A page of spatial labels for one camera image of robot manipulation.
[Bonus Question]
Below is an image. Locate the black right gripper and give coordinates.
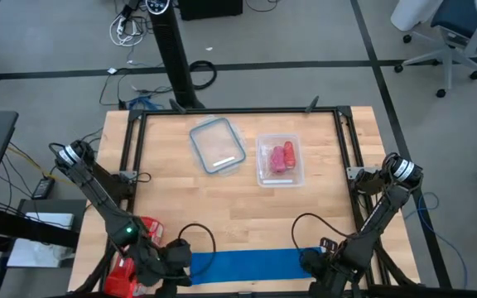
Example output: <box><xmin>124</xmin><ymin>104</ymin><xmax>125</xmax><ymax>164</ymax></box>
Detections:
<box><xmin>300</xmin><ymin>248</ymin><xmax>349</xmax><ymax>298</ymax></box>

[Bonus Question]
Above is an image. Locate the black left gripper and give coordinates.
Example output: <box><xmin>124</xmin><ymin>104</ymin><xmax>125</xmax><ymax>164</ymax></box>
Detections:
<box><xmin>137</xmin><ymin>238</ymin><xmax>193</xmax><ymax>287</ymax></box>

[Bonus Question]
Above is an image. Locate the blue elastic bandage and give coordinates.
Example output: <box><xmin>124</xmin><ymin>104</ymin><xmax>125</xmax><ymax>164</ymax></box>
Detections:
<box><xmin>189</xmin><ymin>247</ymin><xmax>325</xmax><ymax>286</ymax></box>

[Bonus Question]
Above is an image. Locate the clear plastic container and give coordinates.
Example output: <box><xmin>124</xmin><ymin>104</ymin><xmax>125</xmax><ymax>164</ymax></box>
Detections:
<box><xmin>255</xmin><ymin>132</ymin><xmax>306</xmax><ymax>189</ymax></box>

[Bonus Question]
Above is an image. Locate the clear lid with teal rim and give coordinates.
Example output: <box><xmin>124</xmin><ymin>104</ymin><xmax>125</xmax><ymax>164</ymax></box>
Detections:
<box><xmin>188</xmin><ymin>117</ymin><xmax>248</xmax><ymax>175</ymax></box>

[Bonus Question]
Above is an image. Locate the pink bandage roll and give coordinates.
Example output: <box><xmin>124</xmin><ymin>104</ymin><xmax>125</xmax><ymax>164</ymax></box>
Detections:
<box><xmin>268</xmin><ymin>145</ymin><xmax>287</xmax><ymax>175</ymax></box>

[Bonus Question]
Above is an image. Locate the red bandage roll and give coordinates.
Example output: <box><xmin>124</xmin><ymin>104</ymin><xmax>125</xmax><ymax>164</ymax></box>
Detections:
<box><xmin>282</xmin><ymin>141</ymin><xmax>297</xmax><ymax>169</ymax></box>

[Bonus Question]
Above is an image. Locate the red snack package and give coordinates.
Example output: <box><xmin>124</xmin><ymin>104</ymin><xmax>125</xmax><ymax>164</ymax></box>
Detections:
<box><xmin>104</xmin><ymin>215</ymin><xmax>166</xmax><ymax>298</ymax></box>

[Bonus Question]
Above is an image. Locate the black power adapter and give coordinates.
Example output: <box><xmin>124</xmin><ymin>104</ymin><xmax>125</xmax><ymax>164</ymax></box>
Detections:
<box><xmin>31</xmin><ymin>176</ymin><xmax>56</xmax><ymax>200</ymax></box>

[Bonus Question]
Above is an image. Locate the black metal stand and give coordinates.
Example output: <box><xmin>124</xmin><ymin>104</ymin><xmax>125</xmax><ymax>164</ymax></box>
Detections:
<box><xmin>0</xmin><ymin>198</ymin><xmax>87</xmax><ymax>298</ymax></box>

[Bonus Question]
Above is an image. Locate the black clamp lever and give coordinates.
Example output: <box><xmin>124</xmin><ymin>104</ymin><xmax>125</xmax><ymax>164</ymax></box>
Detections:
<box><xmin>169</xmin><ymin>98</ymin><xmax>188</xmax><ymax>113</ymax></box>
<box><xmin>304</xmin><ymin>95</ymin><xmax>320</xmax><ymax>113</ymax></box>

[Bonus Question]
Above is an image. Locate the black tower fan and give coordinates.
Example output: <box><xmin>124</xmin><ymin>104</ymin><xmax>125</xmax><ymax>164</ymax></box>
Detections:
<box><xmin>145</xmin><ymin>0</ymin><xmax>206</xmax><ymax>111</ymax></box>

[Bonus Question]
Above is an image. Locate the blue and white office chair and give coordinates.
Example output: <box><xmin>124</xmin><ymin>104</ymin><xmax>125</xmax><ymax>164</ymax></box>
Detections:
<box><xmin>389</xmin><ymin>0</ymin><xmax>477</xmax><ymax>99</ymax></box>

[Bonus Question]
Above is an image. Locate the black box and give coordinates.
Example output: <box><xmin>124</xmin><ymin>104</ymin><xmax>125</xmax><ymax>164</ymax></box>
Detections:
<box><xmin>178</xmin><ymin>0</ymin><xmax>243</xmax><ymax>22</ymax></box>

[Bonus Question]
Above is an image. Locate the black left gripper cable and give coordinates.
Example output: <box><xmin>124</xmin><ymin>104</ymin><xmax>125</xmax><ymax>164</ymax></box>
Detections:
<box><xmin>178</xmin><ymin>223</ymin><xmax>217</xmax><ymax>277</ymax></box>

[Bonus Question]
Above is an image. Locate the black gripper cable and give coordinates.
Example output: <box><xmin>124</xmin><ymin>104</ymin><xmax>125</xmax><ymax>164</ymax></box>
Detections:
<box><xmin>178</xmin><ymin>223</ymin><xmax>217</xmax><ymax>277</ymax></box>
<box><xmin>291</xmin><ymin>213</ymin><xmax>349</xmax><ymax>252</ymax></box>

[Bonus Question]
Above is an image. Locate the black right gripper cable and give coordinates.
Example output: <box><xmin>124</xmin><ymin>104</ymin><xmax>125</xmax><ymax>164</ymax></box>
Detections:
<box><xmin>291</xmin><ymin>213</ymin><xmax>349</xmax><ymax>252</ymax></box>

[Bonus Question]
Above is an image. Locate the blue floor cable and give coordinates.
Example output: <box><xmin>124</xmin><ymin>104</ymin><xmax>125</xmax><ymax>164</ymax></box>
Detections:
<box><xmin>403</xmin><ymin>192</ymin><xmax>470</xmax><ymax>289</ymax></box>

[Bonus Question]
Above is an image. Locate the blue cable bundle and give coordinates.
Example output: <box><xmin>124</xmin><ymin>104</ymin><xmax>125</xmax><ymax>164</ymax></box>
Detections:
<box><xmin>128</xmin><ymin>95</ymin><xmax>165</xmax><ymax>111</ymax></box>

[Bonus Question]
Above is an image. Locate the black metal table frame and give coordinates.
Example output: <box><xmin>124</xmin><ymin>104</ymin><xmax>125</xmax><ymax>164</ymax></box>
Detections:
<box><xmin>72</xmin><ymin>105</ymin><xmax>422</xmax><ymax>298</ymax></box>

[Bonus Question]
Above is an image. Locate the yellow cable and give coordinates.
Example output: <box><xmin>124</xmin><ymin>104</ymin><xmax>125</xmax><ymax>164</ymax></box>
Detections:
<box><xmin>6</xmin><ymin>144</ymin><xmax>78</xmax><ymax>185</ymax></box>

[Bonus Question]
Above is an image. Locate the coiled black cable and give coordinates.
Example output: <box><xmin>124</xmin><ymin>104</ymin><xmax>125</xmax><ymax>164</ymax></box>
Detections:
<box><xmin>188</xmin><ymin>60</ymin><xmax>218</xmax><ymax>91</ymax></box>

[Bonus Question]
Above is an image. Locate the white power strip with cables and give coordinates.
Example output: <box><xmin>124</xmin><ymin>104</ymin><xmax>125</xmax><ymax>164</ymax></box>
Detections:
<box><xmin>108</xmin><ymin>14</ymin><xmax>147</xmax><ymax>47</ymax></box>

